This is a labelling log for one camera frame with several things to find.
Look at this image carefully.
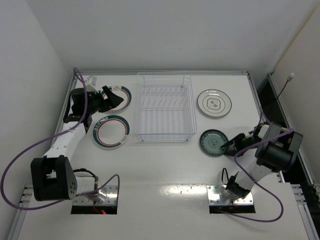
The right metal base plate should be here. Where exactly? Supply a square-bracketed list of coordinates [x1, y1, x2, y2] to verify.
[206, 184, 254, 207]

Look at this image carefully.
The green red rimmed plate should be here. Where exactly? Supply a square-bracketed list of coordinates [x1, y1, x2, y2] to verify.
[92, 115, 130, 150]
[107, 85, 132, 114]

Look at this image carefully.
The dark green patterned plate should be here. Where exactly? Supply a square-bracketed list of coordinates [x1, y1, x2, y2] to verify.
[199, 129, 229, 157]

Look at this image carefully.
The black wall cable with plug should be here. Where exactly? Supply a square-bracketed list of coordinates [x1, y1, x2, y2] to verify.
[276, 72, 295, 100]

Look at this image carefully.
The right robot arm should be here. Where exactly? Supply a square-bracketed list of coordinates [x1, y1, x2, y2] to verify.
[220, 122, 303, 199]

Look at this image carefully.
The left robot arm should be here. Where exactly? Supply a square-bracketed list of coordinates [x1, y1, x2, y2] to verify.
[30, 86, 124, 202]

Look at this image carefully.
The white wire dish rack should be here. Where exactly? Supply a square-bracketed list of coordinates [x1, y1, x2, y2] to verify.
[134, 71, 197, 144]

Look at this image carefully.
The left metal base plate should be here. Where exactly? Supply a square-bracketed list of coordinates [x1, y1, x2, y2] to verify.
[72, 185, 119, 207]

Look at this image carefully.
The metal base plate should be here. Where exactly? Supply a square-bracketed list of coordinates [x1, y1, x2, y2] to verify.
[206, 184, 254, 207]
[72, 185, 119, 207]

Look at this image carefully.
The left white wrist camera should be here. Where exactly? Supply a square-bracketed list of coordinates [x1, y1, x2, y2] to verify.
[85, 75, 97, 86]

